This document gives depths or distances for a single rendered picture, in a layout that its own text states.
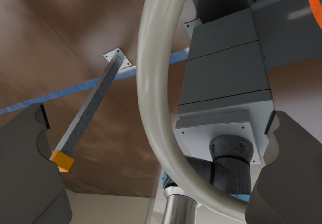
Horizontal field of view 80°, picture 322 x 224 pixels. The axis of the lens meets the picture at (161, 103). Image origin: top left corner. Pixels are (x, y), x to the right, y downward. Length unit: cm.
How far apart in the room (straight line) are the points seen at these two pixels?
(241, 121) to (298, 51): 105
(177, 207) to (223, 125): 36
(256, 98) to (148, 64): 71
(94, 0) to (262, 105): 138
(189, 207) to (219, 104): 42
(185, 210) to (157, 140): 54
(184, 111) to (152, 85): 73
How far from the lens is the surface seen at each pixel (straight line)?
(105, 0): 168
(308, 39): 174
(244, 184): 82
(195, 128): 88
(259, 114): 89
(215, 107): 85
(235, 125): 83
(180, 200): 74
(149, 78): 17
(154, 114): 19
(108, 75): 169
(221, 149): 87
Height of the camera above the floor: 141
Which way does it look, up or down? 40 degrees down
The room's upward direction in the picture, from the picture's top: 165 degrees counter-clockwise
